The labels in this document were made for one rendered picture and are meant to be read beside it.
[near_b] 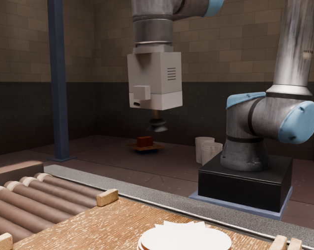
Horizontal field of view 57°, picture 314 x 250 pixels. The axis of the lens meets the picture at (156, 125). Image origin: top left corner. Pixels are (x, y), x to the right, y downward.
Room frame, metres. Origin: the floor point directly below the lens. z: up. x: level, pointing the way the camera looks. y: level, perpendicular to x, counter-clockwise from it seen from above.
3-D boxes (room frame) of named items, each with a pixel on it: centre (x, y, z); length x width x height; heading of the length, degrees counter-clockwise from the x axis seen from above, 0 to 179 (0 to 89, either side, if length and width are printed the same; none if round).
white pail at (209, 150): (4.02, -0.78, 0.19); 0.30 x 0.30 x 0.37
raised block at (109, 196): (0.67, 0.12, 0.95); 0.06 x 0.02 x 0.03; 145
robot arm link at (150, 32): (0.57, 0.01, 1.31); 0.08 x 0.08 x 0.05
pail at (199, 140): (4.45, -0.75, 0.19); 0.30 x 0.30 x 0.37
